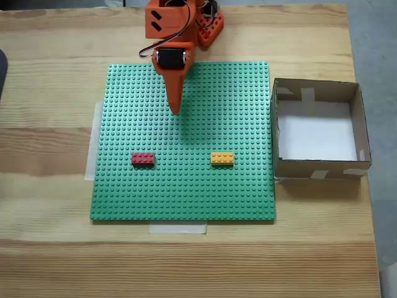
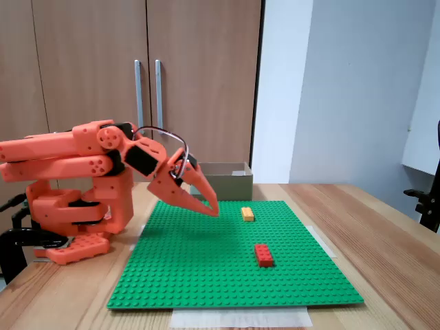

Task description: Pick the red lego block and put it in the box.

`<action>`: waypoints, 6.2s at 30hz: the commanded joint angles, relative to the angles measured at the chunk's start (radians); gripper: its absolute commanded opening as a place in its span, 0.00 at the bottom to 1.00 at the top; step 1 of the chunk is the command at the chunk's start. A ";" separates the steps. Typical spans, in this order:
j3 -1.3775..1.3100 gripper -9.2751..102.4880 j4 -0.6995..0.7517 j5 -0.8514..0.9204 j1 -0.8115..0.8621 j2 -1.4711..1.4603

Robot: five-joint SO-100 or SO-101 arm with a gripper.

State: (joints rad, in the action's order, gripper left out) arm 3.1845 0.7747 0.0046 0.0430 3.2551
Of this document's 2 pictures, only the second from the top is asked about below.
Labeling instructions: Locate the red lego block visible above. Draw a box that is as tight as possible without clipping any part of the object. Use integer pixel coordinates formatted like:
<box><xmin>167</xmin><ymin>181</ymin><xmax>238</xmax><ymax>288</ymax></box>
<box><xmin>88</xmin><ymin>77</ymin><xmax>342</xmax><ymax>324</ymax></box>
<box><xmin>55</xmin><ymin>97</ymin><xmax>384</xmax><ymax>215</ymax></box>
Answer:
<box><xmin>254</xmin><ymin>243</ymin><xmax>275</xmax><ymax>268</ymax></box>

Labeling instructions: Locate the wide translucent tape strip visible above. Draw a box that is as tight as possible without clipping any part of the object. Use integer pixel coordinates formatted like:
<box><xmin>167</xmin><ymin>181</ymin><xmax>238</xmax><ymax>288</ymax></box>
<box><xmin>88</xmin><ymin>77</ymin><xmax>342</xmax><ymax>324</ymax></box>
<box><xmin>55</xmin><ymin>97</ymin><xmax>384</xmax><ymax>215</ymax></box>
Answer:
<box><xmin>169</xmin><ymin>306</ymin><xmax>314</xmax><ymax>329</ymax></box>

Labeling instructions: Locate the black table clamp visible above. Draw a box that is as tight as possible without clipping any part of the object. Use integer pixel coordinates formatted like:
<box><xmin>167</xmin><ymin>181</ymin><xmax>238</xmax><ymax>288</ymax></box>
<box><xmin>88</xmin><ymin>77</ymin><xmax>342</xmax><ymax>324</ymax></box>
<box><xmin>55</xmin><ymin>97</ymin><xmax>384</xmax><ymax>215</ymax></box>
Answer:
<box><xmin>0</xmin><ymin>226</ymin><xmax>70</xmax><ymax>286</ymax></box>

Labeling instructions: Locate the white board panel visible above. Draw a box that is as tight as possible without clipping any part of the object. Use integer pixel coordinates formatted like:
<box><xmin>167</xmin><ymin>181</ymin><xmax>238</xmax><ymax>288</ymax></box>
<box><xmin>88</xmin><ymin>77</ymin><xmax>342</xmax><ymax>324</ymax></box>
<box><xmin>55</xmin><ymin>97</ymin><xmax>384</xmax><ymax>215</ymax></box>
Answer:
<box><xmin>401</xmin><ymin>0</ymin><xmax>440</xmax><ymax>177</ymax></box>

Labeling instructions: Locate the small translucent tape strip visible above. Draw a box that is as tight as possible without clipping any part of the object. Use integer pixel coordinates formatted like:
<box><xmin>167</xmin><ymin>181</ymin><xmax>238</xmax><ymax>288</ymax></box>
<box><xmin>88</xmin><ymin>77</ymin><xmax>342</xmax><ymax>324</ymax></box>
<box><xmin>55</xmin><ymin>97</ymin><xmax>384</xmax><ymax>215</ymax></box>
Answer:
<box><xmin>128</xmin><ymin>224</ymin><xmax>147</xmax><ymax>252</ymax></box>

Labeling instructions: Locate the black chair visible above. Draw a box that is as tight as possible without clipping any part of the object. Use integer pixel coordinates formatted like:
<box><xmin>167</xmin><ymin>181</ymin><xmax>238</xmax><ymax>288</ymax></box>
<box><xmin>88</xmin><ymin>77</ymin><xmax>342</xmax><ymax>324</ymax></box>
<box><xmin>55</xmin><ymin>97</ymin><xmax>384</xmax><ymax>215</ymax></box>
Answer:
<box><xmin>403</xmin><ymin>120</ymin><xmax>440</xmax><ymax>235</ymax></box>

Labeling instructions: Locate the gripper motor cable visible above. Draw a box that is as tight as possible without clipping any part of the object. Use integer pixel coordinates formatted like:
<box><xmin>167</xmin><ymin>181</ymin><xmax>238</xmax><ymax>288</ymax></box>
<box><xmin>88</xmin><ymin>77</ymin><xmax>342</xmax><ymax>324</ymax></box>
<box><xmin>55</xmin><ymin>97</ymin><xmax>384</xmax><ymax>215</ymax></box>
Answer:
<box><xmin>131</xmin><ymin>126</ymin><xmax>191</xmax><ymax>182</ymax></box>

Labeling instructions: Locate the black power cable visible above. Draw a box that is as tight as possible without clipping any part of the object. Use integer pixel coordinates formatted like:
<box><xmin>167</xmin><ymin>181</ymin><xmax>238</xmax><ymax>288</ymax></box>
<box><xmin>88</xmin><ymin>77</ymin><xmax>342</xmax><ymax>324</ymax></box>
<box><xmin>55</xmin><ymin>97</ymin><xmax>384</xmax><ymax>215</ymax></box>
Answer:
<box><xmin>10</xmin><ymin>207</ymin><xmax>34</xmax><ymax>230</ymax></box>
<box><xmin>0</xmin><ymin>194</ymin><xmax>28</xmax><ymax>213</ymax></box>

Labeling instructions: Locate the brown wooden cabinet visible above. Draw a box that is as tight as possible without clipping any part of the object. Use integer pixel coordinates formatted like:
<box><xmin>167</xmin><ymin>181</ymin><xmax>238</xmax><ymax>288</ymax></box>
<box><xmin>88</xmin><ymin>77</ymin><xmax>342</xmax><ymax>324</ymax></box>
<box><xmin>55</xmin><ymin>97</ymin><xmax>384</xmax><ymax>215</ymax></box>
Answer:
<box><xmin>0</xmin><ymin>0</ymin><xmax>266</xmax><ymax>221</ymax></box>

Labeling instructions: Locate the green lego baseplate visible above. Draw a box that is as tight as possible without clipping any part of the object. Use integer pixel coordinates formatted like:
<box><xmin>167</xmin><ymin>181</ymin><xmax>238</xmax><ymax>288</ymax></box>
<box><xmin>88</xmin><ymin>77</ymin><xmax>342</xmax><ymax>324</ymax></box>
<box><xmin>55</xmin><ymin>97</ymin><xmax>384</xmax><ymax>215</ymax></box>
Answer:
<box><xmin>106</xmin><ymin>200</ymin><xmax>365</xmax><ymax>311</ymax></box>

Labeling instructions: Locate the metal cabinet handle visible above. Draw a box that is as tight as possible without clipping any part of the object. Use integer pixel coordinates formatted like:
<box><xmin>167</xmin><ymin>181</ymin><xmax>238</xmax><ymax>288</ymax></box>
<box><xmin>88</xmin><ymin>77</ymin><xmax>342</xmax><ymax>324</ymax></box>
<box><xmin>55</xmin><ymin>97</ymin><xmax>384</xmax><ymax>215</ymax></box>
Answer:
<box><xmin>154</xmin><ymin>59</ymin><xmax>164</xmax><ymax>131</ymax></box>
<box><xmin>133</xmin><ymin>59</ymin><xmax>145</xmax><ymax>130</ymax></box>

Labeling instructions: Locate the narrow translucent tape strip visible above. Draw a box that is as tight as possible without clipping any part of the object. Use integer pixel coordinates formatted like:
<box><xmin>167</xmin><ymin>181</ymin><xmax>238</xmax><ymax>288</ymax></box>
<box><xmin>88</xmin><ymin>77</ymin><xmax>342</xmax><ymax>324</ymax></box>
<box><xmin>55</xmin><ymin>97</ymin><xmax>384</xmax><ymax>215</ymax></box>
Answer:
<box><xmin>305</xmin><ymin>225</ymin><xmax>338</xmax><ymax>260</ymax></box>

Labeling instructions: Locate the cardboard box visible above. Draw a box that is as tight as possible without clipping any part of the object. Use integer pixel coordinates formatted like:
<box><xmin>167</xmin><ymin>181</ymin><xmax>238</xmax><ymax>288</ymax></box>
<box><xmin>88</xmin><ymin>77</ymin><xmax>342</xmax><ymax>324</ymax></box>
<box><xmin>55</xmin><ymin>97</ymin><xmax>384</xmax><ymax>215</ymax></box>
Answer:
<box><xmin>188</xmin><ymin>162</ymin><xmax>254</xmax><ymax>202</ymax></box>

